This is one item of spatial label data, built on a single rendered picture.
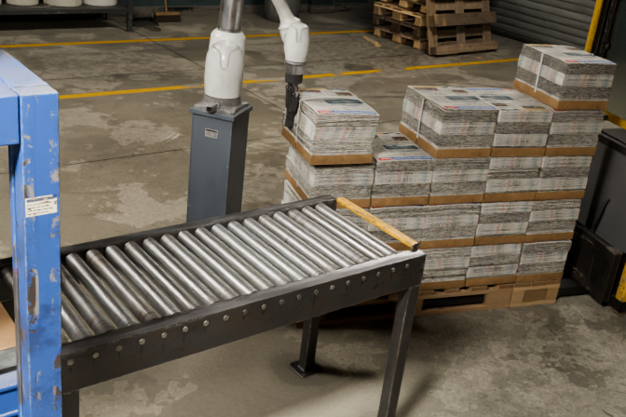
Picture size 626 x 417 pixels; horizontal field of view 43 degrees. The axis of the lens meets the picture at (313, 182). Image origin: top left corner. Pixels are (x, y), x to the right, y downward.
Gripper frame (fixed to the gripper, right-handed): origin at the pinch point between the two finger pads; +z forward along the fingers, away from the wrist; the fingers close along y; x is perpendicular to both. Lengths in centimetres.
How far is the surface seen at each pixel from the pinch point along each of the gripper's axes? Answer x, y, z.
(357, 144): -23.6, -22.1, 4.1
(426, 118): -64, -5, -2
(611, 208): -192, 2, 52
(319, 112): -5.1, -21.7, -10.2
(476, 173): -88, -18, 21
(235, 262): 46, -94, 17
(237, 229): 40, -71, 17
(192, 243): 57, -79, 17
